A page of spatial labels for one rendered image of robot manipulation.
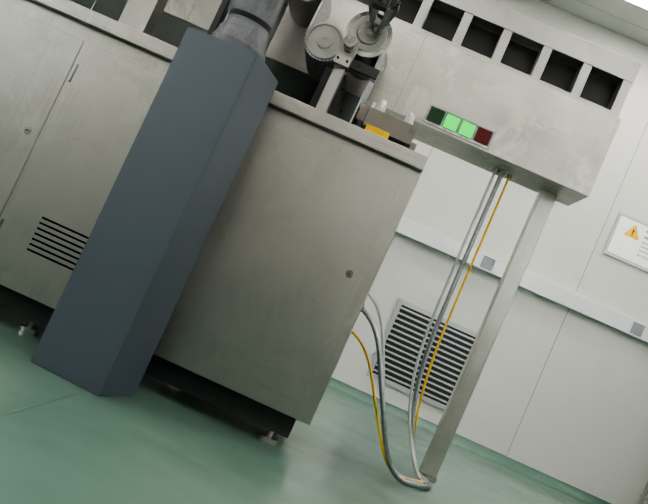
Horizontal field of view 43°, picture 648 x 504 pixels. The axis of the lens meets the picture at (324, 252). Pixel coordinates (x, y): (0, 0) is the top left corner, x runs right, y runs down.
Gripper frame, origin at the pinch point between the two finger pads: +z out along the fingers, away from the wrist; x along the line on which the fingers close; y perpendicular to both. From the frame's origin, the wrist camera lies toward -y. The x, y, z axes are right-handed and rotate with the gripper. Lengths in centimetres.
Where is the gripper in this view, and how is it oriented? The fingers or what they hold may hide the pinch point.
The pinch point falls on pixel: (375, 27)
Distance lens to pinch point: 266.8
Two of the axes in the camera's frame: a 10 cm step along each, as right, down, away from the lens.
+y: 3.2, -6.5, 6.9
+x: -9.1, -4.1, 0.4
